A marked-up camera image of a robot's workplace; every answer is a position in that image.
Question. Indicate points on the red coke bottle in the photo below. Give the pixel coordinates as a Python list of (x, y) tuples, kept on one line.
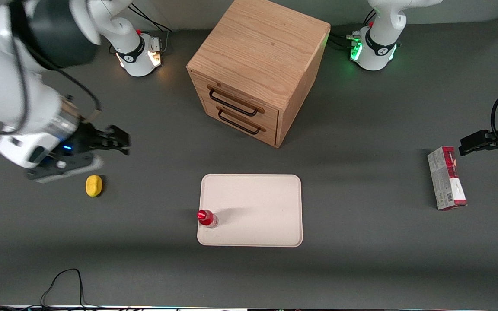
[(207, 218)]

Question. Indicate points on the wooden drawer cabinet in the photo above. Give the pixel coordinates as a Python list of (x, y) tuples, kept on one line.
[(260, 47)]

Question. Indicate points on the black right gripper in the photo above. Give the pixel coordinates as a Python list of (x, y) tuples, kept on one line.
[(88, 137)]

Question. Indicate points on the red and white carton box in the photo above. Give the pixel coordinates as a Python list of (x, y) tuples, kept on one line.
[(445, 181)]

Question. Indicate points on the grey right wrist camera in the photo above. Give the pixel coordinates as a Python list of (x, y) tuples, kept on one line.
[(71, 167)]

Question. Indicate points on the yellow lemon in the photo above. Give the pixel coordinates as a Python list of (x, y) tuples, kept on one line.
[(94, 186)]

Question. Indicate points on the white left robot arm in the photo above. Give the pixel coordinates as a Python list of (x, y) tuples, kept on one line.
[(381, 26)]

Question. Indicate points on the beige plastic tray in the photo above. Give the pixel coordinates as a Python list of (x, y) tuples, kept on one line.
[(257, 210)]

